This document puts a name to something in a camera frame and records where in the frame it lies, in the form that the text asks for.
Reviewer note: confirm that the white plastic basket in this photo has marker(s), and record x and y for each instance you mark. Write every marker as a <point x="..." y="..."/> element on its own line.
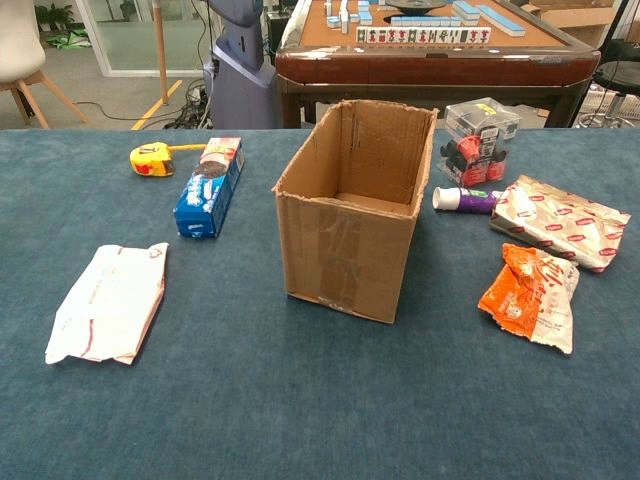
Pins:
<point x="600" y="102"/>

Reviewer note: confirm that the white snack bag red logos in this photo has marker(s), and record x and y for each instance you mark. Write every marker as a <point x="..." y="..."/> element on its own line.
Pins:
<point x="560" y="220"/>

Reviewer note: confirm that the long blue mahjong tile row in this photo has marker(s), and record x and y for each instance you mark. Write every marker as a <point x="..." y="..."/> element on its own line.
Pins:
<point x="502" y="20"/>

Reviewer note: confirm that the purple toothpaste tube white cap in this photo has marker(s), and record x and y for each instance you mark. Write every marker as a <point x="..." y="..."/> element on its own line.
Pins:
<point x="465" y="200"/>

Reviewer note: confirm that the open brown cardboard box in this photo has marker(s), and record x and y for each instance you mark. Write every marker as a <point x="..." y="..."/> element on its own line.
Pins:
<point x="345" y="260"/>

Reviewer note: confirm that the dark wood mahjong table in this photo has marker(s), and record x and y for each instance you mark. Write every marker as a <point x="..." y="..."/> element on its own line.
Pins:
<point x="430" y="65"/>

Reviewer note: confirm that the green potted plant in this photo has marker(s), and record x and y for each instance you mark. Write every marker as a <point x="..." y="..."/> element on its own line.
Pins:
<point x="55" y="14"/>

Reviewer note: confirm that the white chair wooden legs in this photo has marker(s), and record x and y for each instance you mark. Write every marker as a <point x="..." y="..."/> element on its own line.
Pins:
<point x="20" y="50"/>

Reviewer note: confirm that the scattered blue mahjong tile cluster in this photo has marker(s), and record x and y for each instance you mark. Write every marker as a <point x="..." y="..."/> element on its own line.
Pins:
<point x="345" y="15"/>

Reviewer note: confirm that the face-up mahjong tile row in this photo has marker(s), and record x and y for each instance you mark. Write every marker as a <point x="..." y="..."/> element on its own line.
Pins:
<point x="422" y="35"/>

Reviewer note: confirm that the short blue mahjong tile row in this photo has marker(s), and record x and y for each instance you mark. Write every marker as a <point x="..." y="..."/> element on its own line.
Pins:
<point x="425" y="21"/>

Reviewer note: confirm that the green cloth on floor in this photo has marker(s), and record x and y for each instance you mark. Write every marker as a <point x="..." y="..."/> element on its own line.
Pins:
<point x="72" y="40"/>

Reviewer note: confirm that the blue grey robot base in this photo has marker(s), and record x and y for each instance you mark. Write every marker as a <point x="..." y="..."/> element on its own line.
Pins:
<point x="240" y="75"/>

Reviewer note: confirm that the yellow tape measure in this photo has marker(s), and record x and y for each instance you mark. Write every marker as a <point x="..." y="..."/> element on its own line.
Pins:
<point x="150" y="160"/>

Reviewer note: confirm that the black round stool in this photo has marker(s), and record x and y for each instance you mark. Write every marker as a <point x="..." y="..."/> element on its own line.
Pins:
<point x="617" y="75"/>

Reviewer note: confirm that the orange and white snack bag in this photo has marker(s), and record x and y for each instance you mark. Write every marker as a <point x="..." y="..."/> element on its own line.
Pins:
<point x="520" y="300"/>

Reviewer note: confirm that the stacked blue mahjong tile block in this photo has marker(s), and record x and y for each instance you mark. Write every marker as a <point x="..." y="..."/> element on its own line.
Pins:
<point x="466" y="10"/>

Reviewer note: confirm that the white wet wipes pack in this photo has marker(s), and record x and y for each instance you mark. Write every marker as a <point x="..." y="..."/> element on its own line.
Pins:
<point x="110" y="305"/>

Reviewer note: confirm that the clear plastic box with clips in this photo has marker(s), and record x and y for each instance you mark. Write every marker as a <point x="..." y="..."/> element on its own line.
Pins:
<point x="475" y="145"/>

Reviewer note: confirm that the blue cookie package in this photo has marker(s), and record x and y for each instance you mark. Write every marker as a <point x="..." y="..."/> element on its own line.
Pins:
<point x="210" y="195"/>

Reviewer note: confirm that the light wooden pole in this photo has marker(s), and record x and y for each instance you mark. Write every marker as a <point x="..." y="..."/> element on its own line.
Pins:
<point x="161" y="55"/>

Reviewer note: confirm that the blue velvet table cloth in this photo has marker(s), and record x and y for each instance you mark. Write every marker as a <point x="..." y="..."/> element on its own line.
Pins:
<point x="250" y="400"/>

